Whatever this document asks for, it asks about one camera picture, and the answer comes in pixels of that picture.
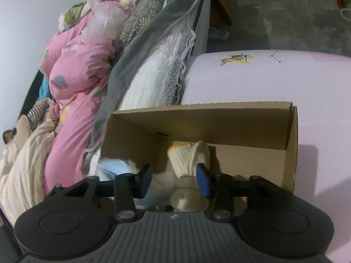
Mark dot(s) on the green floral cloth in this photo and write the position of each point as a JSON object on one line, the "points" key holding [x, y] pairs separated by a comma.
{"points": [[71, 13]]}

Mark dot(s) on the pink floral quilt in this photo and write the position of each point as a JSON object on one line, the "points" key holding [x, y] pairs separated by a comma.
{"points": [[76, 68]]}

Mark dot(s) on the brown cardboard box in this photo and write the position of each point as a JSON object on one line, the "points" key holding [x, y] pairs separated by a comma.
{"points": [[208, 126]]}

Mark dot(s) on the white cotton glove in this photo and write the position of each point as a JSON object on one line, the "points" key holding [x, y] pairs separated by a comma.
{"points": [[182, 156]]}

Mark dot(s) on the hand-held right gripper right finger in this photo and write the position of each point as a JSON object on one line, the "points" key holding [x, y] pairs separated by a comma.
{"points": [[202, 181]]}

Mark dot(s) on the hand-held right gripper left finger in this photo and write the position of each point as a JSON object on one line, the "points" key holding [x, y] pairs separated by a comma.
{"points": [[146, 179]]}

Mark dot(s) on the brown striped cloth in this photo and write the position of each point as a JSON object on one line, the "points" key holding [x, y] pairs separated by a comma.
{"points": [[41, 116]]}

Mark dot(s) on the pink printed bed sheet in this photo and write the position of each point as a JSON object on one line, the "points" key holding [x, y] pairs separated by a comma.
{"points": [[274, 87]]}

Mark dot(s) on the beige blanket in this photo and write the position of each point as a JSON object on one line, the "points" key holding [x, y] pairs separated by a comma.
{"points": [[24, 159]]}

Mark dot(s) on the white lace cloth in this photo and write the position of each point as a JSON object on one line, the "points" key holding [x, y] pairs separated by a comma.
{"points": [[156, 71]]}

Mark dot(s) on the grey floral quilt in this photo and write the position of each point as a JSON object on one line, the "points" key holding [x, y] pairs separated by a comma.
{"points": [[153, 19]]}

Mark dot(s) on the light blue cloth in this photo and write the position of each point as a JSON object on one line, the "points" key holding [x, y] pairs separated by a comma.
{"points": [[115, 168]]}

